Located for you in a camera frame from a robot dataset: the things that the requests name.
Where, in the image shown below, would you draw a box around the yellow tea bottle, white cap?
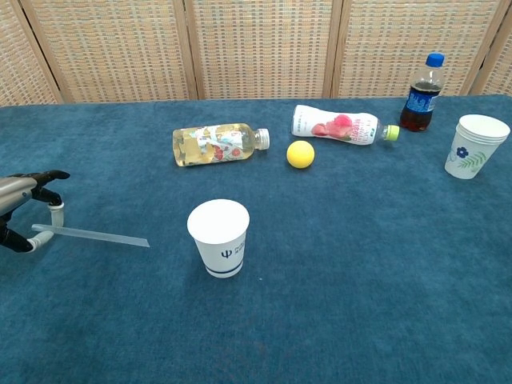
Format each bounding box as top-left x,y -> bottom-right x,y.
172,122 -> 271,168

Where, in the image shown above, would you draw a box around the cola bottle with blue cap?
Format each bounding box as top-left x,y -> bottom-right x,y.
399,53 -> 446,132

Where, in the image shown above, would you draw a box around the stacked floral paper cups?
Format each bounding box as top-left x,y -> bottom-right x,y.
444,114 -> 512,180

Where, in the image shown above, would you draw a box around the clear plastic strip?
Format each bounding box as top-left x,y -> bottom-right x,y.
30,223 -> 151,249

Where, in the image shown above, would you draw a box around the white cup with blue logo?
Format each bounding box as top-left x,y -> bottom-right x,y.
186,198 -> 251,279

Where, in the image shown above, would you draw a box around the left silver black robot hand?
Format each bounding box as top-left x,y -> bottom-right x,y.
0,170 -> 71,254

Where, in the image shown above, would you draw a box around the woven bamboo folding screen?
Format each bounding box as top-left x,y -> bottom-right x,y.
0,0 -> 512,107

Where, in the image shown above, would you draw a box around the yellow ball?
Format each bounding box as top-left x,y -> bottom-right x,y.
286,140 -> 316,170

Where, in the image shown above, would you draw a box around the pink label bottle, green cap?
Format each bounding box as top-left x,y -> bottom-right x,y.
290,104 -> 401,145

